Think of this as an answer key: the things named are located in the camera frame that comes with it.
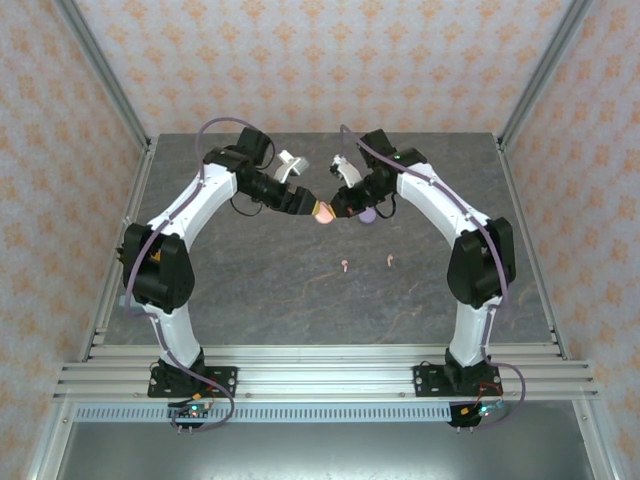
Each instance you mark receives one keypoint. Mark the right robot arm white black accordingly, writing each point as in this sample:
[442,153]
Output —
[430,195]

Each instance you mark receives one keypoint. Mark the aluminium table side rail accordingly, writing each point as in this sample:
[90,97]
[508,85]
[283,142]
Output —
[510,175]
[142,175]

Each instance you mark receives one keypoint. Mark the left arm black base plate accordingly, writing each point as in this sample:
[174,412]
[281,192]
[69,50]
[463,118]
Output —
[225,380]

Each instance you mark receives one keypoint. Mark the aluminium frame post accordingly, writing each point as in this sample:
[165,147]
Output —
[541,75]
[107,75]

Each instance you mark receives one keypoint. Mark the purple earbud charging case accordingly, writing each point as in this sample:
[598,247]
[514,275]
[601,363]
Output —
[368,217]

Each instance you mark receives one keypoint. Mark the aluminium mounting rail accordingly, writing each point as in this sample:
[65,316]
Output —
[325,375]

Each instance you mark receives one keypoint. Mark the aluminium frame leg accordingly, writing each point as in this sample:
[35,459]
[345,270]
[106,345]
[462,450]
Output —
[600,445]
[52,445]

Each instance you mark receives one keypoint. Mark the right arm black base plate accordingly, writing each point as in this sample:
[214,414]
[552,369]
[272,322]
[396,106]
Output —
[425,382]

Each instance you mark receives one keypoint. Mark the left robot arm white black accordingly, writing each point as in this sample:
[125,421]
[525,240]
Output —
[200,200]

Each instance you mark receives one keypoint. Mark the pink earbud charging case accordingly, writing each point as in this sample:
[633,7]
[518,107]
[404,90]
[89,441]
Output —
[326,216]

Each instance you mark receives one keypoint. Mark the grey metal panel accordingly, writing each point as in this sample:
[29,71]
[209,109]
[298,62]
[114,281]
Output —
[325,452]

